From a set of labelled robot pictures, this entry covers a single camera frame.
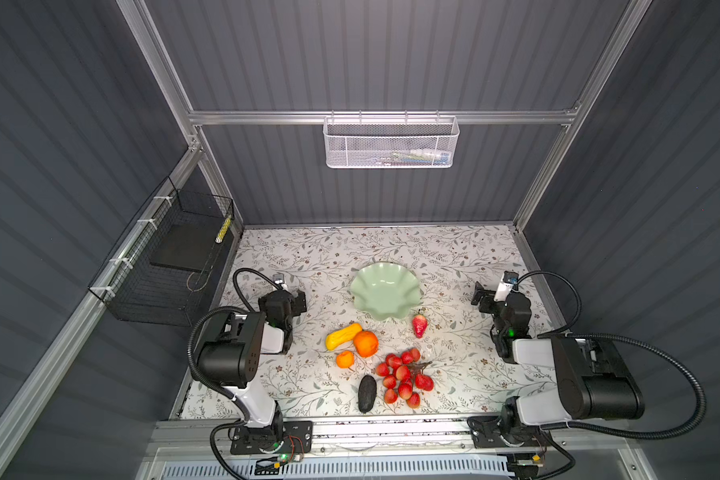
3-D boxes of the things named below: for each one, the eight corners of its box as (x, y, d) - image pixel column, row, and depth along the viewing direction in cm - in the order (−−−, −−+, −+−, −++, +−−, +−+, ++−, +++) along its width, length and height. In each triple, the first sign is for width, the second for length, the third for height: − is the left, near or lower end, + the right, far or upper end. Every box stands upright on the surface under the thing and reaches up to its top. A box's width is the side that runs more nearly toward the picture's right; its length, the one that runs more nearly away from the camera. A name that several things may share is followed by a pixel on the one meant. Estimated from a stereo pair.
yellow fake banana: (328, 352, 90) (326, 346, 86) (324, 340, 92) (322, 334, 89) (364, 338, 92) (364, 332, 89) (359, 327, 95) (359, 321, 91)
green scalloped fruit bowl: (350, 322, 96) (349, 314, 92) (352, 270, 109) (352, 262, 105) (421, 321, 96) (424, 314, 92) (415, 270, 109) (416, 262, 105)
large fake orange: (354, 358, 88) (354, 351, 84) (355, 338, 92) (354, 330, 88) (378, 358, 88) (378, 351, 84) (377, 338, 92) (378, 330, 88)
